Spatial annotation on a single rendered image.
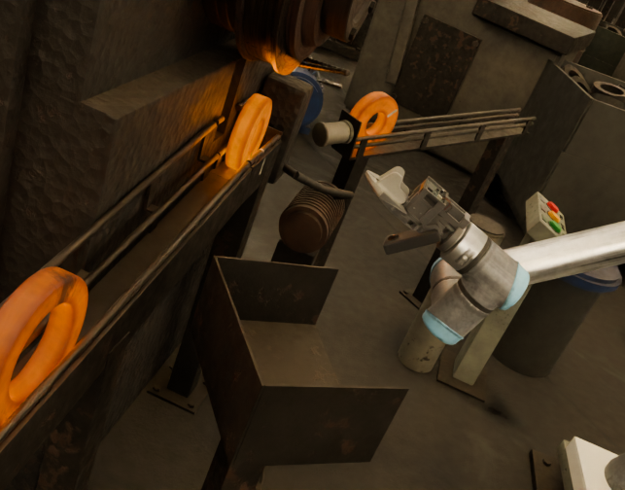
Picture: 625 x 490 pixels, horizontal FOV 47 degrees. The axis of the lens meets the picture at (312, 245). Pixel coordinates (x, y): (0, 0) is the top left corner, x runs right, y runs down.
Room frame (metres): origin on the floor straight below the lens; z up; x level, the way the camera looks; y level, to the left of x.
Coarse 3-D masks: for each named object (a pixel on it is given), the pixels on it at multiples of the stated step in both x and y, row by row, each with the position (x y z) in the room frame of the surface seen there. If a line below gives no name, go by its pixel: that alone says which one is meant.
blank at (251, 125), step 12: (252, 96) 1.31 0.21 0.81; (264, 96) 1.34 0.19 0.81; (252, 108) 1.29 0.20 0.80; (264, 108) 1.32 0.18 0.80; (240, 120) 1.26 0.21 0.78; (252, 120) 1.27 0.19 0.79; (264, 120) 1.35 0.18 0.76; (240, 132) 1.25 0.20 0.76; (252, 132) 1.28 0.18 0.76; (264, 132) 1.40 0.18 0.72; (228, 144) 1.25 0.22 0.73; (240, 144) 1.25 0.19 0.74; (252, 144) 1.35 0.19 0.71; (228, 156) 1.26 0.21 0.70; (240, 156) 1.25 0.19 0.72
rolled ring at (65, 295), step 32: (32, 288) 0.60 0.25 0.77; (64, 288) 0.63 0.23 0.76; (0, 320) 0.55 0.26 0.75; (32, 320) 0.57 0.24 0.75; (64, 320) 0.67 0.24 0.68; (0, 352) 0.53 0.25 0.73; (64, 352) 0.66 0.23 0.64; (0, 384) 0.53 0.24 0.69; (32, 384) 0.62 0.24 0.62; (0, 416) 0.54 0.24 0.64
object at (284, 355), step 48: (240, 288) 0.90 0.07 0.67; (288, 288) 0.94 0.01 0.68; (192, 336) 0.86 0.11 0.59; (240, 336) 0.73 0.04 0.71; (288, 336) 0.92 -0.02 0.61; (240, 384) 0.69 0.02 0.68; (288, 384) 0.67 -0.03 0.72; (336, 384) 0.86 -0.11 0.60; (240, 432) 0.65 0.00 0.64; (288, 432) 0.68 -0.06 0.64; (336, 432) 0.71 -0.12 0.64; (384, 432) 0.75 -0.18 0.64; (240, 480) 0.81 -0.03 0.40
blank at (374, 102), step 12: (372, 96) 1.78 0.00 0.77; (384, 96) 1.79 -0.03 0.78; (360, 108) 1.75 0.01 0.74; (372, 108) 1.77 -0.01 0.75; (384, 108) 1.80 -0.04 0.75; (396, 108) 1.84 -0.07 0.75; (360, 120) 1.75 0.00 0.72; (384, 120) 1.82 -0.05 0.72; (396, 120) 1.85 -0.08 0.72; (360, 132) 1.76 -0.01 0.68; (372, 132) 1.81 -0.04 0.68; (384, 132) 1.83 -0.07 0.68
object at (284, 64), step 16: (256, 0) 1.13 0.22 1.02; (272, 0) 1.12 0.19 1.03; (288, 0) 1.13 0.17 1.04; (256, 16) 1.14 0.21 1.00; (272, 16) 1.13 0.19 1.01; (256, 32) 1.16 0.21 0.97; (272, 32) 1.13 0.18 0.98; (256, 48) 1.20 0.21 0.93; (272, 48) 1.15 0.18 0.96; (272, 64) 1.20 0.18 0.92; (288, 64) 1.28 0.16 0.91
